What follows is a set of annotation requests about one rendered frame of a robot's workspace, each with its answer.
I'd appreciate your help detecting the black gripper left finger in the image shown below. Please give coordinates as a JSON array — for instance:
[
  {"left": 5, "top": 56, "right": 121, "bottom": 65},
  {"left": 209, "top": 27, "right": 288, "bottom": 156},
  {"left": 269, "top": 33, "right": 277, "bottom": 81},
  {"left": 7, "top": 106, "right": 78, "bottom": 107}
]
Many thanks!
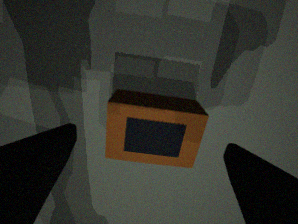
[{"left": 0, "top": 124, "right": 77, "bottom": 224}]

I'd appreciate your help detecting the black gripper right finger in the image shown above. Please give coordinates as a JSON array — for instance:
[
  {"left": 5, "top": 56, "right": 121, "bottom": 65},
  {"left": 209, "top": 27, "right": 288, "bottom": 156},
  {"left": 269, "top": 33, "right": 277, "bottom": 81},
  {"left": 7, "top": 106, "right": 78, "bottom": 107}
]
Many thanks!
[{"left": 223, "top": 143, "right": 298, "bottom": 224}]

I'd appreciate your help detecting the orange block with dark marked side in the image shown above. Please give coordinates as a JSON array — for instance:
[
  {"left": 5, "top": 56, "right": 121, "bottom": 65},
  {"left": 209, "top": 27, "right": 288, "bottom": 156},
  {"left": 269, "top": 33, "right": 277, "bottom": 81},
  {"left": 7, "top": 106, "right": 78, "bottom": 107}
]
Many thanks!
[{"left": 105, "top": 88, "right": 209, "bottom": 168}]

